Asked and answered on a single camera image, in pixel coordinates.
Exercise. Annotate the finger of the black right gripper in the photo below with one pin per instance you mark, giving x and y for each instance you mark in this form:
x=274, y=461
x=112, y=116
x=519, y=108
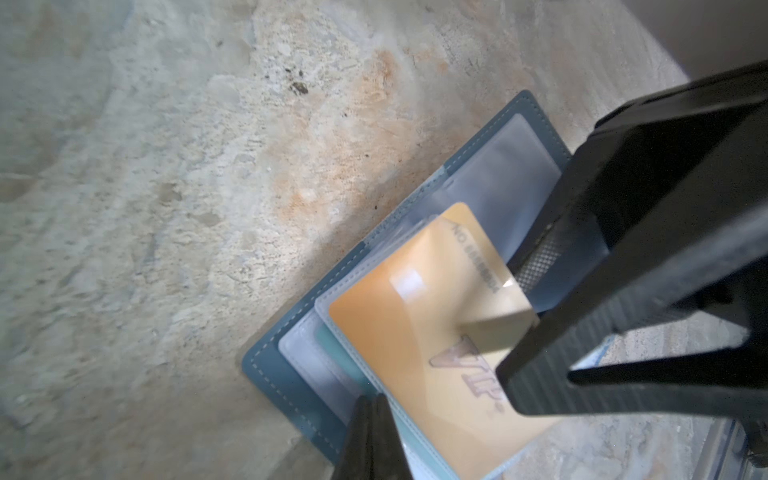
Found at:
x=635, y=156
x=674, y=320

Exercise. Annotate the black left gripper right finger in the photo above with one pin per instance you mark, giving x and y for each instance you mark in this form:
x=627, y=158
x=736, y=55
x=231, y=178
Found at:
x=389, y=461

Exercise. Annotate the blue-grey card holder wallet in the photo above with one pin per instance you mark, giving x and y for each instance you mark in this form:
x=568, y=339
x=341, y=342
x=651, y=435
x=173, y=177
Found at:
x=504, y=175

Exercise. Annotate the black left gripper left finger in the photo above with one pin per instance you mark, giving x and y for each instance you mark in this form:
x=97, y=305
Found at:
x=355, y=460

